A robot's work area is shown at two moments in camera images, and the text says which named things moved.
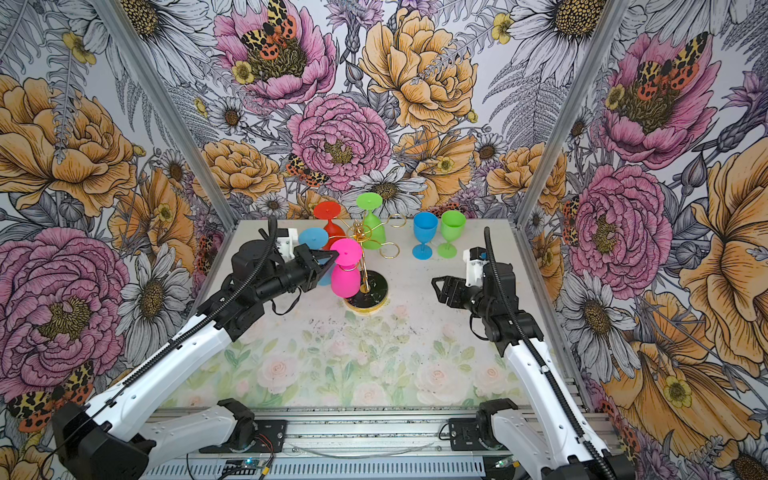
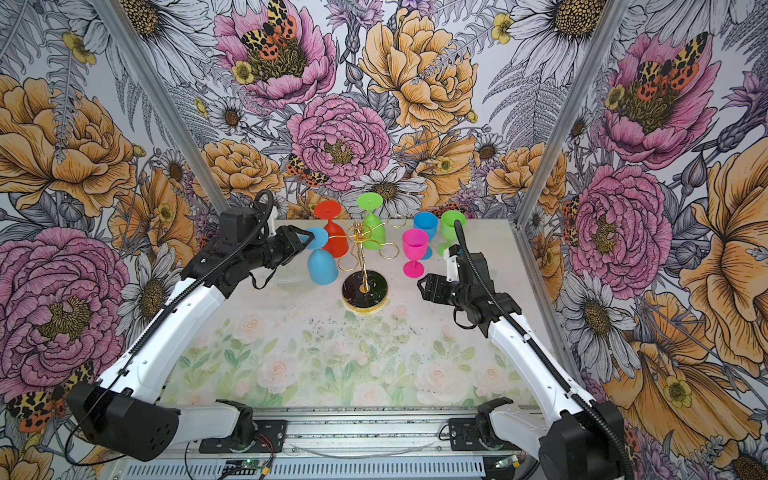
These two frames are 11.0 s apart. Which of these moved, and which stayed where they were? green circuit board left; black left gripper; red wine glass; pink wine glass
Moved: pink wine glass; black left gripper
Stayed: red wine glass; green circuit board left
